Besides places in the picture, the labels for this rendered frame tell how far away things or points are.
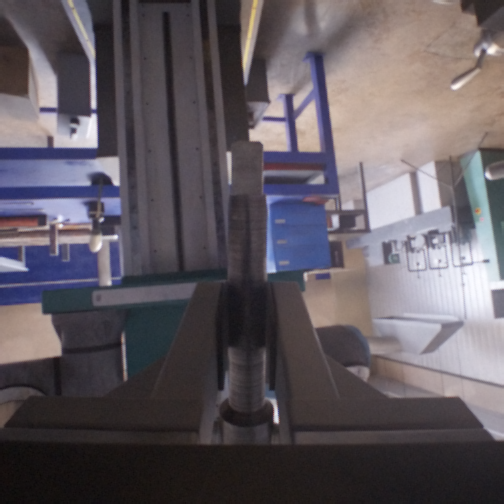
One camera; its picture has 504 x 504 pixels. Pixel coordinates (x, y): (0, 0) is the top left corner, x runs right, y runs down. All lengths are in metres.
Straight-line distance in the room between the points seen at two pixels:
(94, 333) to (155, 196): 0.48
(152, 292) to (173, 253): 0.28
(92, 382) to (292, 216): 1.53
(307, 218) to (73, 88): 1.47
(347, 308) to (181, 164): 7.10
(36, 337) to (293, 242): 5.86
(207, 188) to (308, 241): 1.13
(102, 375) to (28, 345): 6.43
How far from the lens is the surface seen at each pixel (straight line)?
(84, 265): 7.22
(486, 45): 0.98
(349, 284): 8.15
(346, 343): 1.05
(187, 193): 1.22
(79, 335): 0.99
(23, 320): 7.41
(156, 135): 1.30
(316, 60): 2.44
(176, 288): 0.94
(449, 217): 4.85
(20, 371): 1.01
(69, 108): 2.23
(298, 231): 2.19
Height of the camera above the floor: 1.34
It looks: 6 degrees down
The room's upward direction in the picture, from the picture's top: 175 degrees clockwise
